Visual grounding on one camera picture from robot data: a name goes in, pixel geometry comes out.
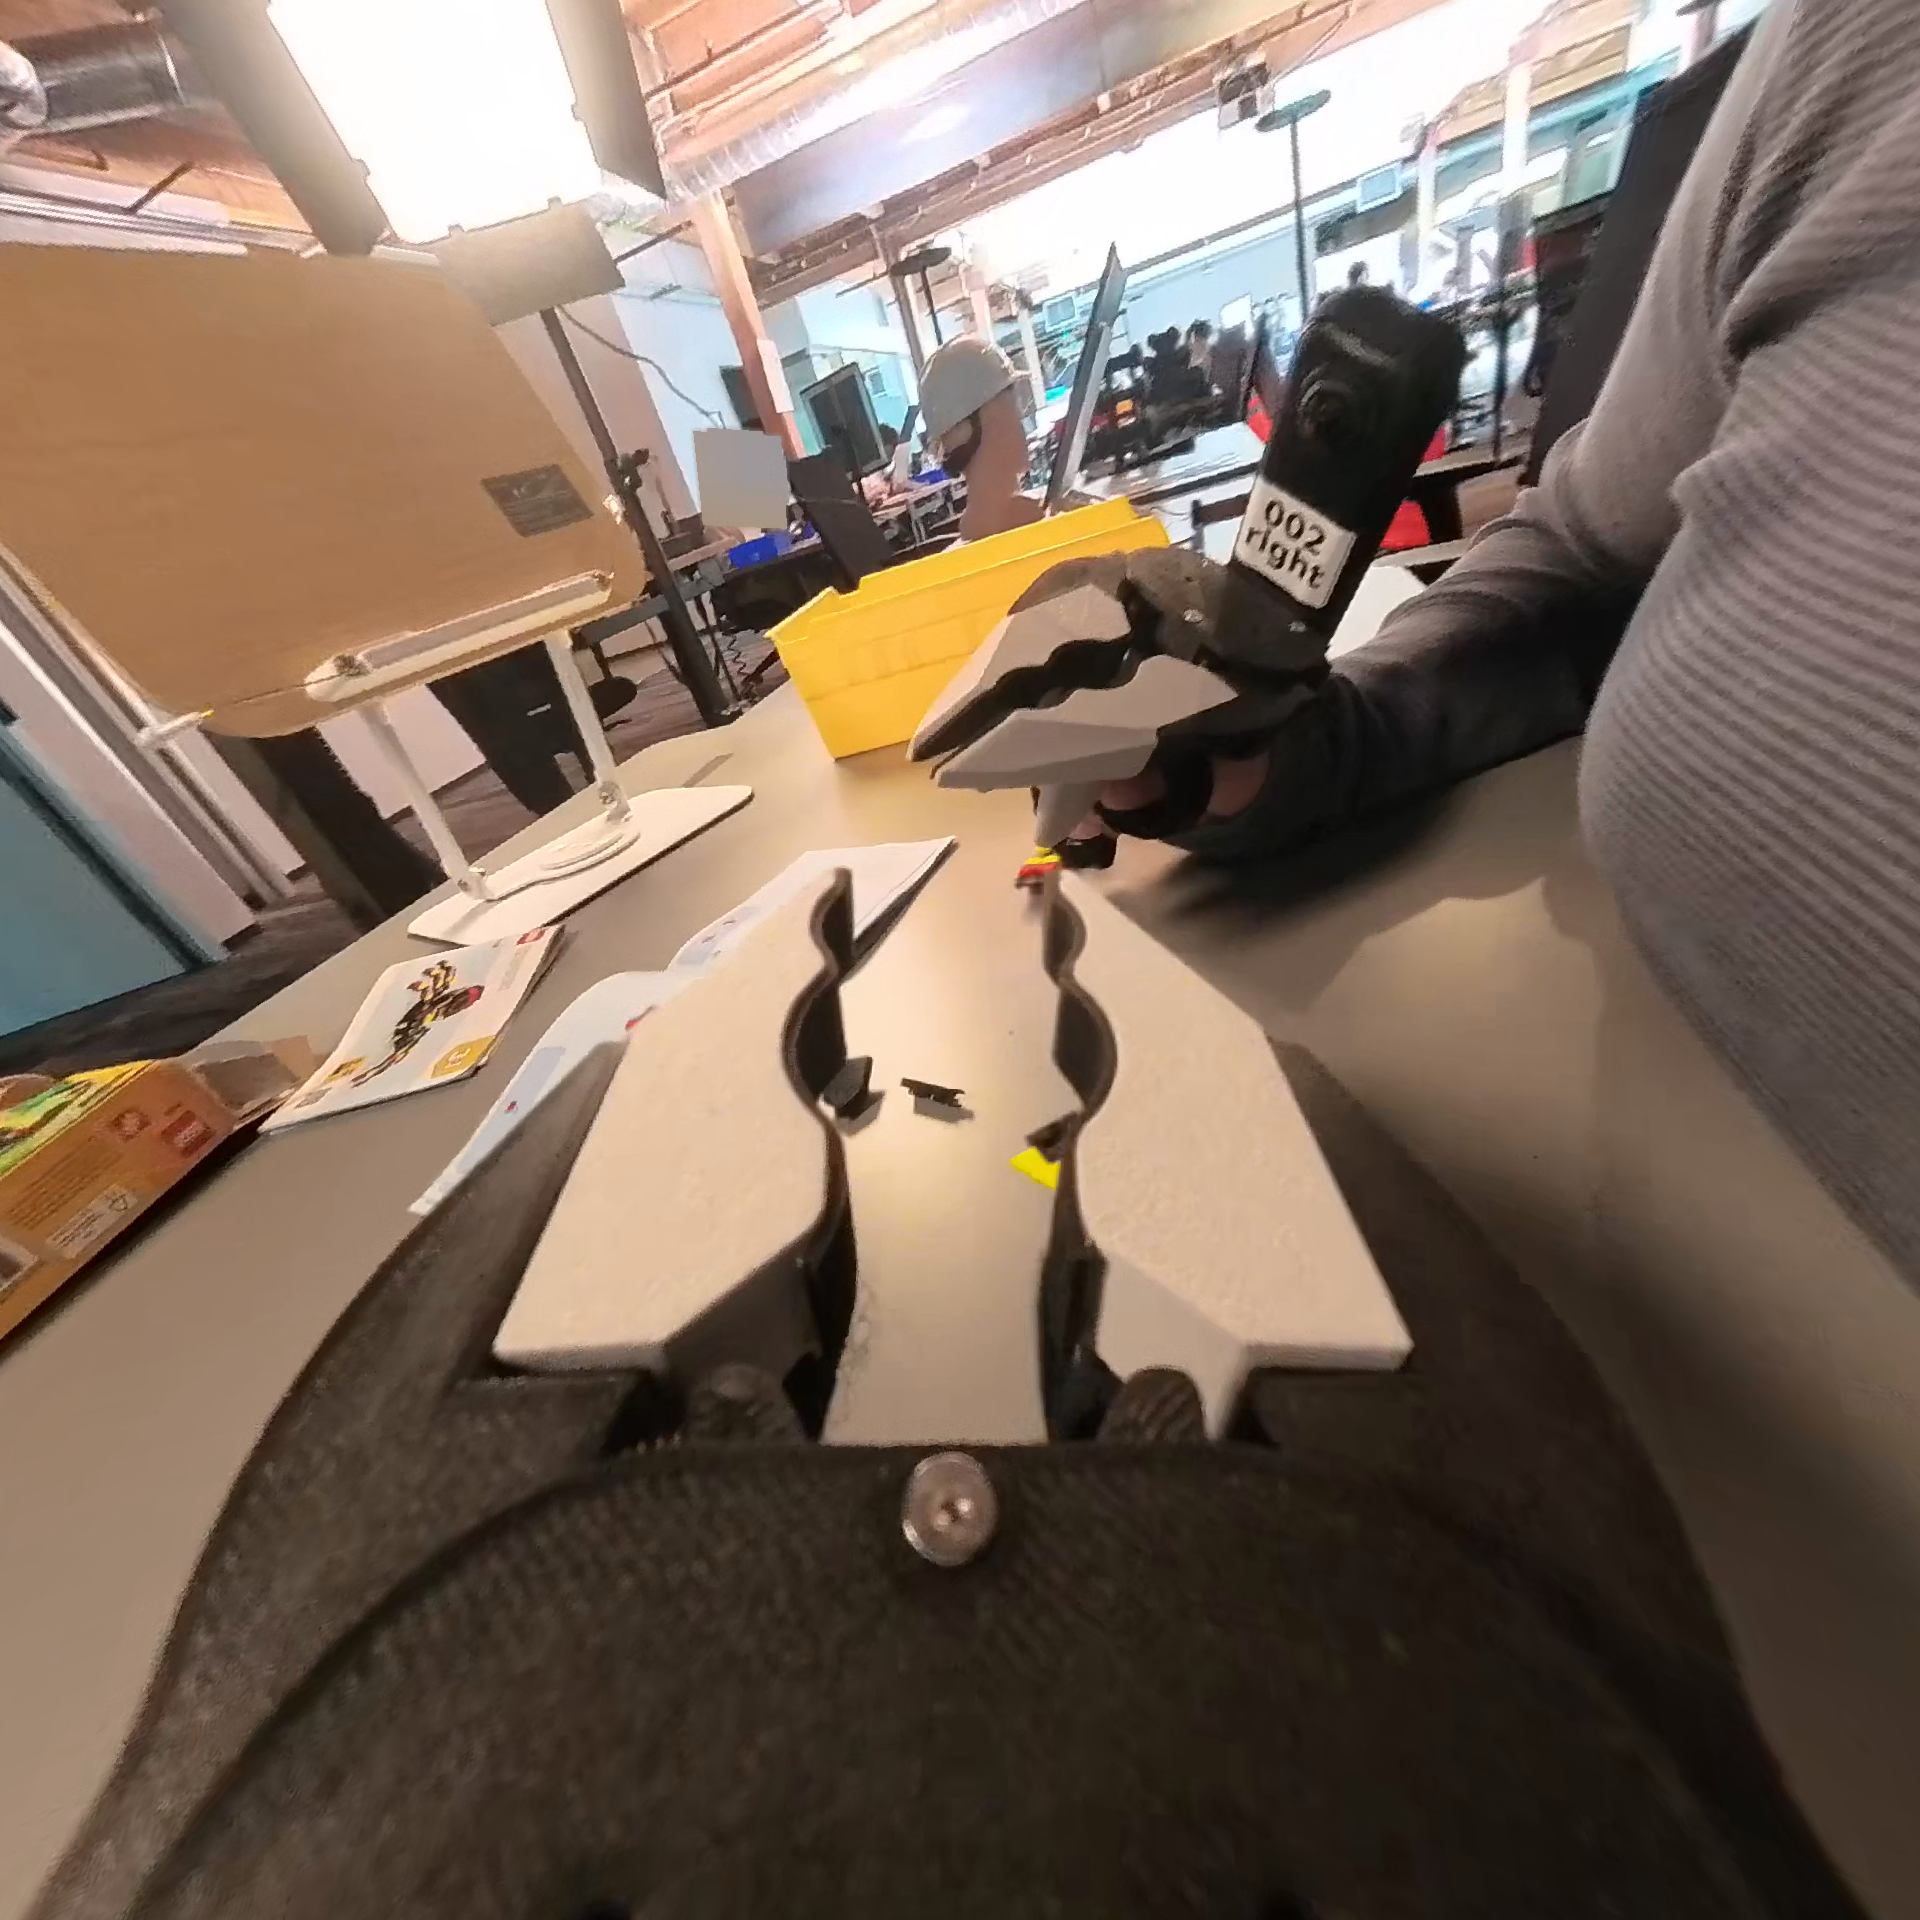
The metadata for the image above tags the black light stand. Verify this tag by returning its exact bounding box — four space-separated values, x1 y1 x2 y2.
536 300 729 728

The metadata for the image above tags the orange cardboard lego box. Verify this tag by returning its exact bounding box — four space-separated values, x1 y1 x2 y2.
0 1048 319 1340

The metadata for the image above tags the person's grey sweater torso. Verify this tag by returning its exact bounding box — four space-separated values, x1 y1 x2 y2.
1575 0 1920 1306

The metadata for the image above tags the open instruction booklet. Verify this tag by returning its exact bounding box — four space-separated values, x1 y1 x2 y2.
406 833 961 1216

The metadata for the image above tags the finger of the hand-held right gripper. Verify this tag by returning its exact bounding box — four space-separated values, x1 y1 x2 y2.
906 561 1144 759
930 650 1241 797

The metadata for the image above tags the white instruction leaflet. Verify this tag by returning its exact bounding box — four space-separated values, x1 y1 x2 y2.
262 925 567 1133

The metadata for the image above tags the mannequin head grey hard hat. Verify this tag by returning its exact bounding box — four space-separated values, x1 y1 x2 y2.
914 336 1052 543

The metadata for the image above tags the person's right hand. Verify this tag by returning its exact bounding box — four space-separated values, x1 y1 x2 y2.
1055 679 1356 876

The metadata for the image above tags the black floor lamp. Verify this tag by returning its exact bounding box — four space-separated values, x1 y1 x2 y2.
1256 89 1334 325

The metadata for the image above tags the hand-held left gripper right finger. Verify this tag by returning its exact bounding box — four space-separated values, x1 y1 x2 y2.
1042 884 1415 1432

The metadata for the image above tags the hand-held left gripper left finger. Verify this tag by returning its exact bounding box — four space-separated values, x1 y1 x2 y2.
492 866 858 1425

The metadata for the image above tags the yellow plastic bin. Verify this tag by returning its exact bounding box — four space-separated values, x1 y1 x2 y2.
767 497 1173 760

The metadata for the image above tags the white board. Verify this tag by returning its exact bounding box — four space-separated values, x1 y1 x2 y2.
692 426 792 530

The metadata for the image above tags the black office chair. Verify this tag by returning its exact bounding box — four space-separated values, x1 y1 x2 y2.
786 449 888 589

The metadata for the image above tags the wooden book stand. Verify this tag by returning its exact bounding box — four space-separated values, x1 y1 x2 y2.
0 239 751 945

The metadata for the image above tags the person's right forearm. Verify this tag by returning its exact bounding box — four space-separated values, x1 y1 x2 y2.
1274 410 1712 856

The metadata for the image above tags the thin computer monitor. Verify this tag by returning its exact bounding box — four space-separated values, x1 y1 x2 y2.
1046 239 1128 518

